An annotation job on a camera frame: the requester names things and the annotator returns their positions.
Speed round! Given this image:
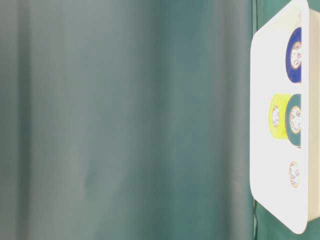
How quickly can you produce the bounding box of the white rectangular plastic case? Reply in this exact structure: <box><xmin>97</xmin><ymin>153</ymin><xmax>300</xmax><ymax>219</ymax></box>
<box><xmin>249</xmin><ymin>0</ymin><xmax>320</xmax><ymax>234</ymax></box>

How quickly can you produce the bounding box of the blue tape roll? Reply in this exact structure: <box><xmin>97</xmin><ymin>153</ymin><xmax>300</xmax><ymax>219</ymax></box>
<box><xmin>285</xmin><ymin>27</ymin><xmax>303</xmax><ymax>83</ymax></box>

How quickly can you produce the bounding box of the white tape roll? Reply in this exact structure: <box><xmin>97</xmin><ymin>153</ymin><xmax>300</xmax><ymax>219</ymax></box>
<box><xmin>277</xmin><ymin>147</ymin><xmax>304</xmax><ymax>202</ymax></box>

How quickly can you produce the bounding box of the green tape roll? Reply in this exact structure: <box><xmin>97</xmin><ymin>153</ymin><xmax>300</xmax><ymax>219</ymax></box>
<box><xmin>285</xmin><ymin>94</ymin><xmax>302</xmax><ymax>148</ymax></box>

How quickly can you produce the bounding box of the yellow tape roll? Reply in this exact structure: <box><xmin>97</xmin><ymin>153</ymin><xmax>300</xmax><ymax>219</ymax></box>
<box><xmin>268</xmin><ymin>93</ymin><xmax>292</xmax><ymax>139</ymax></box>

